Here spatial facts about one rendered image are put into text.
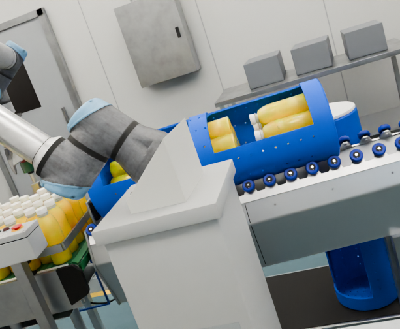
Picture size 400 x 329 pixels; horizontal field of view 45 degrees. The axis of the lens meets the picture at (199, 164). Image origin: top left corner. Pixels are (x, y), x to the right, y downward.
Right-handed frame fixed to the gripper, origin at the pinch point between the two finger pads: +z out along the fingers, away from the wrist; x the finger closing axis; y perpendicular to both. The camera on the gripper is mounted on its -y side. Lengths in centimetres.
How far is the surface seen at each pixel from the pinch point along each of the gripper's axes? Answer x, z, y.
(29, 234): -26.9, 16.5, 7.5
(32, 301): -26.0, 40.0, -2.4
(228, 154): -9, 14, 75
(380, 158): -6, 32, 122
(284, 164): -6, 24, 92
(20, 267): -26.0, 27.1, -1.2
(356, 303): 26, 105, 105
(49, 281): -17.9, 38.2, 1.5
